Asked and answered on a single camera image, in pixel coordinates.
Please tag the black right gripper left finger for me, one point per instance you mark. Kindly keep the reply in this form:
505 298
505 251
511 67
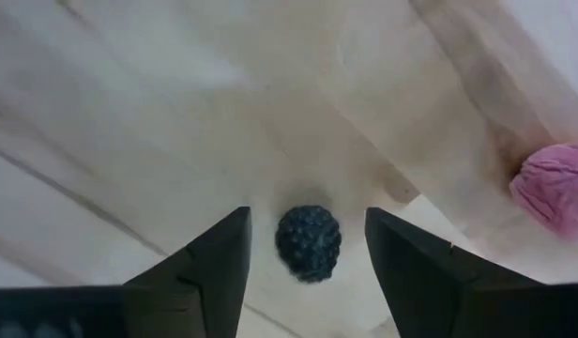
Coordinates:
209 281

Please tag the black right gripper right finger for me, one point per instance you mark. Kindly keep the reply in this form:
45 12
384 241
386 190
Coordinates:
425 286

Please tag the dark blackberry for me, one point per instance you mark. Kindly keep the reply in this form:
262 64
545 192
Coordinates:
308 244

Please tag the pink textured fruit ball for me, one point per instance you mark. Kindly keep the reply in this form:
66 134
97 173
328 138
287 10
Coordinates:
558 190

